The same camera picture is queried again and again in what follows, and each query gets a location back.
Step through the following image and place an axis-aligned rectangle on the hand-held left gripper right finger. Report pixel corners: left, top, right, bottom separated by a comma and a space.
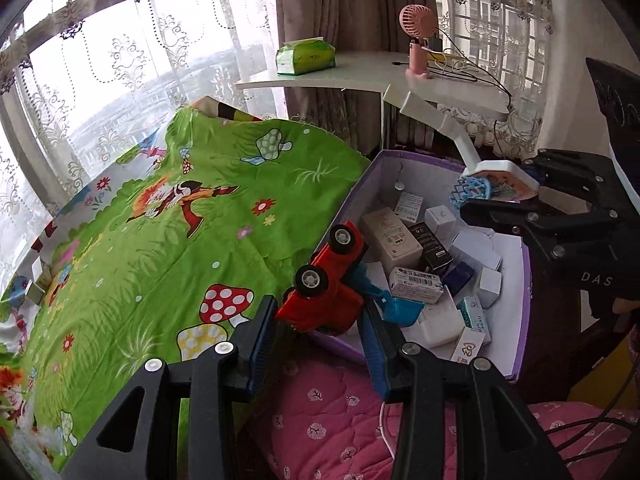
357, 305, 573, 480

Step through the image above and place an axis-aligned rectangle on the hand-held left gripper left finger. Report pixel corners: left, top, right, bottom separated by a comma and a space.
60, 294, 280, 480

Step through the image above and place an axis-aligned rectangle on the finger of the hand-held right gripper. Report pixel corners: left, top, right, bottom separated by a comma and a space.
520, 147, 626, 211
459, 197, 626, 256

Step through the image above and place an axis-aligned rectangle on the white cube box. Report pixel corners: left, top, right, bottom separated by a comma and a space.
424, 205, 458, 236

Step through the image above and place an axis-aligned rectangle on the plain white box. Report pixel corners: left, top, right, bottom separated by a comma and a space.
477, 266, 503, 308

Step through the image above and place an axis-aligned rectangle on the dark purple box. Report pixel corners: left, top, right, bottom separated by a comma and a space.
440, 261, 476, 296

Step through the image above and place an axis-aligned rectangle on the red toy car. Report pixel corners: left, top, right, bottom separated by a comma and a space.
274, 220, 370, 337

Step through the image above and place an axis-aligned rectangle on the white box with barcode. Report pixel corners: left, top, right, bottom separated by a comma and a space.
394, 192, 425, 223

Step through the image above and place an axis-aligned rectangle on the purple cardboard box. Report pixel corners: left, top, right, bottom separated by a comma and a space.
307, 149, 532, 383

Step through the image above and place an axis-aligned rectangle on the person's right hand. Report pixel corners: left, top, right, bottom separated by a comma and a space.
607, 297, 640, 333

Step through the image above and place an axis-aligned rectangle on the pink quilted clothing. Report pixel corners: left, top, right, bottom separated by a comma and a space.
240, 350, 636, 480

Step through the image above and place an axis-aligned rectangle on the yellow object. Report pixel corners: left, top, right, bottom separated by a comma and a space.
567, 325, 640, 411

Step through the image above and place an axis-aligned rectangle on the green cartoon printed tablecloth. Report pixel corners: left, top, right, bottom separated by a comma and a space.
0, 95, 373, 476

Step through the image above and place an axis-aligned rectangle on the pink desk fan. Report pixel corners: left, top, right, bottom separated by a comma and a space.
399, 4, 441, 81

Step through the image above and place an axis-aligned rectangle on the white corner shelf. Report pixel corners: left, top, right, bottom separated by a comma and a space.
235, 50, 511, 122

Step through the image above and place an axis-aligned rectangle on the green tissue pack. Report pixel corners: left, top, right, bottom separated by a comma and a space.
276, 37, 338, 77

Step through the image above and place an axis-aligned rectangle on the brown curtain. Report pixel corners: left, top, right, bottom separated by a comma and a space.
272, 0, 441, 161

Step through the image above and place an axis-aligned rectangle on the white lace curtain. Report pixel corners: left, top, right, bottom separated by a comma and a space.
0, 0, 283, 281

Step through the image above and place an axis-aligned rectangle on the white cable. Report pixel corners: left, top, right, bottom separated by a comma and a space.
377, 400, 401, 461

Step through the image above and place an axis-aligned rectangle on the black fan cable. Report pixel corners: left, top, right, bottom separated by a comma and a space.
435, 25, 513, 161

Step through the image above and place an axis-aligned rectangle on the yellow cable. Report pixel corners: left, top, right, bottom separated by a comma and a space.
425, 47, 481, 73

